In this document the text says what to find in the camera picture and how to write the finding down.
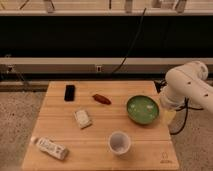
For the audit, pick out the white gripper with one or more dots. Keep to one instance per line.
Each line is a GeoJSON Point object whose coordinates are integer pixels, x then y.
{"type": "Point", "coordinates": [170, 99]}

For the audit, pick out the white sponge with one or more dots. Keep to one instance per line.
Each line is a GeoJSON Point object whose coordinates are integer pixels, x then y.
{"type": "Point", "coordinates": [82, 118]}

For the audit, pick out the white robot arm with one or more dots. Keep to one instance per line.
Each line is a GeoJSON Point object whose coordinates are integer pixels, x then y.
{"type": "Point", "coordinates": [186, 81]}

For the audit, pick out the green bowl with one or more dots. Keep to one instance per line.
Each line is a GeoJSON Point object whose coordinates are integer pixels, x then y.
{"type": "Point", "coordinates": [142, 109]}

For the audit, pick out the black rectangular phone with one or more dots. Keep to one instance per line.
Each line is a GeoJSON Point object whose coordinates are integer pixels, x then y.
{"type": "Point", "coordinates": [69, 93]}

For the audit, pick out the white plastic bottle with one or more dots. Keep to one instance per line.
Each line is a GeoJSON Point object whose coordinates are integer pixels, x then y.
{"type": "Point", "coordinates": [49, 147]}

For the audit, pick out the white wall outlet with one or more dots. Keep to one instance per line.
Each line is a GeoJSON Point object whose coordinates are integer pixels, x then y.
{"type": "Point", "coordinates": [99, 68]}

